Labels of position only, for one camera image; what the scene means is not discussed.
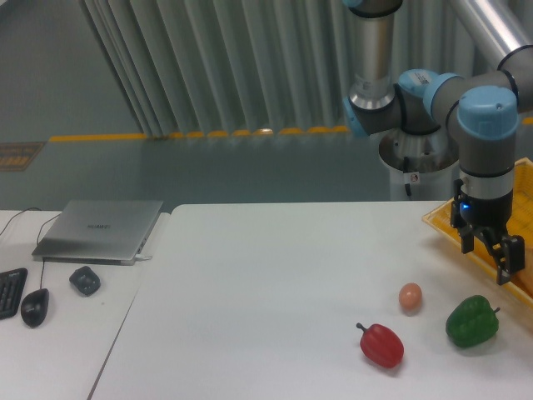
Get brown egg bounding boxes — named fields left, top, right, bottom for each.
left=398, top=282, right=422, bottom=312

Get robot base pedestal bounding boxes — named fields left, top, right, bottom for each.
left=378, top=128, right=458, bottom=201

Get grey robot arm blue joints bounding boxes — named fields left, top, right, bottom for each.
left=343, top=1, right=532, bottom=180

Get red bell pepper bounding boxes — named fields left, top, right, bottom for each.
left=356, top=322, right=404, bottom=369

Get black mouse cable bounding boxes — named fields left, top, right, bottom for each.
left=36, top=212, right=62, bottom=290

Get triangular bread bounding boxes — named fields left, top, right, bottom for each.
left=513, top=269, right=533, bottom=294

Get green bell pepper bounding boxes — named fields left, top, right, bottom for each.
left=446, top=295, right=500, bottom=348

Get small black device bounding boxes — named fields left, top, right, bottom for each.
left=69, top=266, right=101, bottom=297

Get black laptop cable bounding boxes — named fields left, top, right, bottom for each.
left=0, top=207, right=42, bottom=237

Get silver laptop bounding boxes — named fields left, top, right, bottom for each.
left=32, top=200, right=163, bottom=265

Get black keyboard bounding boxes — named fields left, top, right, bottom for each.
left=0, top=267, right=27, bottom=320

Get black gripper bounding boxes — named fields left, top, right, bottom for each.
left=450, top=172, right=525, bottom=286

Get black computer mouse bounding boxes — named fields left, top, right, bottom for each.
left=20, top=288, right=49, bottom=328

